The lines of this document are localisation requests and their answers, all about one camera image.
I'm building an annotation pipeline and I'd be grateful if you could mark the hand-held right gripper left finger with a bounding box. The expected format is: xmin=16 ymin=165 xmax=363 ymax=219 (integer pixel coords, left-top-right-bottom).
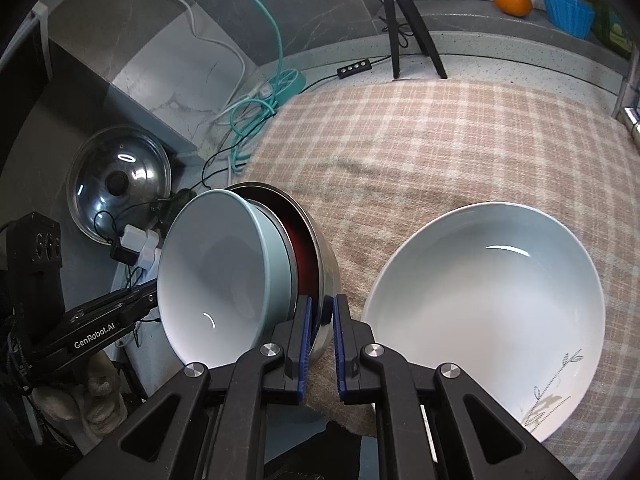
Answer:
xmin=65 ymin=296 xmax=313 ymax=480

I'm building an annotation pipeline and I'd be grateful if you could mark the white plate with leaf print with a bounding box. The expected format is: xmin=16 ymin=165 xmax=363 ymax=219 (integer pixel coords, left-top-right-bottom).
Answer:
xmin=360 ymin=201 xmax=607 ymax=443

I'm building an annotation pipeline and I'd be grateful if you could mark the white ceramic bowl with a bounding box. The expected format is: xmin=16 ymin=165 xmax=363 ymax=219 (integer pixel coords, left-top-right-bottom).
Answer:
xmin=156 ymin=189 xmax=296 ymax=367

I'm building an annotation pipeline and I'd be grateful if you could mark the chrome faucet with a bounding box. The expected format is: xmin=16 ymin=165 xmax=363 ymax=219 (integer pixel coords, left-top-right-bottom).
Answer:
xmin=612 ymin=45 xmax=640 ymax=148

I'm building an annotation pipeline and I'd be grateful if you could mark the steel pot lid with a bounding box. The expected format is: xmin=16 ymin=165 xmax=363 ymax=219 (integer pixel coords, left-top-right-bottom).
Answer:
xmin=66 ymin=125 xmax=173 ymax=246

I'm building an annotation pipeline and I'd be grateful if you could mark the black inline cable switch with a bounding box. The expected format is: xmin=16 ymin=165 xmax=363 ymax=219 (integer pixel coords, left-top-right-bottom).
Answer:
xmin=337 ymin=58 xmax=375 ymax=78

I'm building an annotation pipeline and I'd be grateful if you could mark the black tripod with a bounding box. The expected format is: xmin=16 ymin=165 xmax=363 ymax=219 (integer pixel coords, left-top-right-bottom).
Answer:
xmin=375 ymin=0 xmax=448 ymax=81

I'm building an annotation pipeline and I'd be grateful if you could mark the black power adapter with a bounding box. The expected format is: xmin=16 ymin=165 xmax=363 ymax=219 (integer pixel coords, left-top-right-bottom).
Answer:
xmin=150 ymin=187 xmax=198 ymax=226

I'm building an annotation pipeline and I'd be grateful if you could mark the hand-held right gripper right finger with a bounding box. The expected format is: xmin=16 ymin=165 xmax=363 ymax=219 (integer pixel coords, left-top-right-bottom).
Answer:
xmin=332 ymin=294 xmax=576 ymax=480

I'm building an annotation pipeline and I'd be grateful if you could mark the red steel-lined bowl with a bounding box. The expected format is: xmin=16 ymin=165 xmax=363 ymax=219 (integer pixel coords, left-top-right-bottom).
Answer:
xmin=227 ymin=185 xmax=321 ymax=311

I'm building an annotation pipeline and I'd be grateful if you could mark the white cable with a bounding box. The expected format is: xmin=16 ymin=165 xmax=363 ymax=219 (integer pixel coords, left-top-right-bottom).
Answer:
xmin=135 ymin=0 xmax=251 ymax=126

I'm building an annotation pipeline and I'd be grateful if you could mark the blue fluted silicone cup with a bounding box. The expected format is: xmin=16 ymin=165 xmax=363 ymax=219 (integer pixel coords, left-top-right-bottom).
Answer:
xmin=539 ymin=0 xmax=596 ymax=40

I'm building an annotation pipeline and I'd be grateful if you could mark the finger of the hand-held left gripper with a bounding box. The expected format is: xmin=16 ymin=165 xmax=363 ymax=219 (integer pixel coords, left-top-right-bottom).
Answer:
xmin=102 ymin=280 xmax=161 ymax=323

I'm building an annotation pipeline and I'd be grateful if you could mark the teal green hose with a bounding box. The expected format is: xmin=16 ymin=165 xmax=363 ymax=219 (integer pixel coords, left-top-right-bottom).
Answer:
xmin=210 ymin=0 xmax=308 ymax=166

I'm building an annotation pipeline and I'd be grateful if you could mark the white power plug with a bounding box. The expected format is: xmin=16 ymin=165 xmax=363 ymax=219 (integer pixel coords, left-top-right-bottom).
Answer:
xmin=120 ymin=225 xmax=163 ymax=273

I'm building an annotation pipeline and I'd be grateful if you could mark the green dish soap bottle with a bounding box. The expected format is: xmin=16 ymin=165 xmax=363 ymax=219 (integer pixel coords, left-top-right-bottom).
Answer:
xmin=592 ymin=0 xmax=636 ymax=58

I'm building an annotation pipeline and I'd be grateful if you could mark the stainless steel bowl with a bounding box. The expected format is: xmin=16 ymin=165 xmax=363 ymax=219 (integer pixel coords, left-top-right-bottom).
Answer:
xmin=225 ymin=181 xmax=343 ymax=366

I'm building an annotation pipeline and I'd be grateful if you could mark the person's beige fluffy clothing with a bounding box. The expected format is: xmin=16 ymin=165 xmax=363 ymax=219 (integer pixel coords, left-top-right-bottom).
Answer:
xmin=30 ymin=350 xmax=131 ymax=441

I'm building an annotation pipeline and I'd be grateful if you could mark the orange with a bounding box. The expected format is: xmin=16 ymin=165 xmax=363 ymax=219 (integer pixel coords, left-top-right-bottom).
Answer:
xmin=492 ymin=0 xmax=533 ymax=17

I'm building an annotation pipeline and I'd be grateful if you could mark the beige checked cloth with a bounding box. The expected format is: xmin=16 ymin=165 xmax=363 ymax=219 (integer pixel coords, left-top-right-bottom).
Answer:
xmin=240 ymin=80 xmax=640 ymax=480

